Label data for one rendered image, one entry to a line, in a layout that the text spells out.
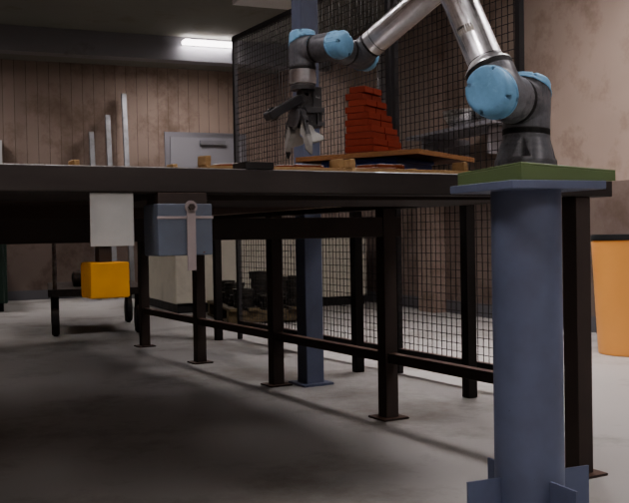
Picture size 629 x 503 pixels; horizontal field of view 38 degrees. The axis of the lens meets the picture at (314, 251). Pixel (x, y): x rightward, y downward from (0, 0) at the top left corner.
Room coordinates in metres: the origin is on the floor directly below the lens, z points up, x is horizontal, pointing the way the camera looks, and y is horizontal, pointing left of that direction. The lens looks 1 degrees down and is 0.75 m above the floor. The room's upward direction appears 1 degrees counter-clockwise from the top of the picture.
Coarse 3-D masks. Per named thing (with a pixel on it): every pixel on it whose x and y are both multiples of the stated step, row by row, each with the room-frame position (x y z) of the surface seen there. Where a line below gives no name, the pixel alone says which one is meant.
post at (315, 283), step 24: (312, 0) 4.55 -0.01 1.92; (312, 24) 4.55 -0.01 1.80; (312, 216) 4.54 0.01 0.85; (312, 240) 4.54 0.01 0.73; (312, 264) 4.54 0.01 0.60; (312, 288) 4.54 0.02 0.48; (312, 312) 4.53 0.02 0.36; (312, 336) 4.53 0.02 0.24; (312, 360) 4.53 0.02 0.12; (312, 384) 4.49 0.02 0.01
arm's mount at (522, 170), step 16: (464, 176) 2.31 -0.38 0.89; (480, 176) 2.24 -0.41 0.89; (496, 176) 2.18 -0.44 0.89; (512, 176) 2.12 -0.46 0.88; (528, 176) 2.09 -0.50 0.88; (544, 176) 2.11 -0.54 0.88; (560, 176) 2.13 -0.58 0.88; (576, 176) 2.15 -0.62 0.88; (592, 176) 2.16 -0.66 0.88; (608, 176) 2.18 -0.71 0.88
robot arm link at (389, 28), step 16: (416, 0) 2.42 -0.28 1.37; (432, 0) 2.41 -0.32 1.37; (384, 16) 2.49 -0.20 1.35; (400, 16) 2.46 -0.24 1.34; (416, 16) 2.45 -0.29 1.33; (368, 32) 2.52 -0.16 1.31; (384, 32) 2.49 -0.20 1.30; (400, 32) 2.49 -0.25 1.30; (368, 48) 2.53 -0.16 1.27; (384, 48) 2.53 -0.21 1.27; (352, 64) 2.54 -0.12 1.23; (368, 64) 2.58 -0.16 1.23
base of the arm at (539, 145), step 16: (512, 128) 2.21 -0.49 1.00; (528, 128) 2.19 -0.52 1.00; (544, 128) 2.20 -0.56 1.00; (512, 144) 2.20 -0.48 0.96; (528, 144) 2.18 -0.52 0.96; (544, 144) 2.19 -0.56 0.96; (496, 160) 2.23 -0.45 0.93; (512, 160) 2.18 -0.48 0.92; (528, 160) 2.17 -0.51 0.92; (544, 160) 2.17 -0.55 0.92
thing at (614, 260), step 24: (600, 240) 5.43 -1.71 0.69; (624, 240) 5.33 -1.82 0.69; (600, 264) 5.45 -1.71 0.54; (624, 264) 5.33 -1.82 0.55; (600, 288) 5.46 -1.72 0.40; (624, 288) 5.34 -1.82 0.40; (600, 312) 5.48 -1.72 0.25; (624, 312) 5.35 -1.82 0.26; (600, 336) 5.49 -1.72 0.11; (624, 336) 5.35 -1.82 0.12
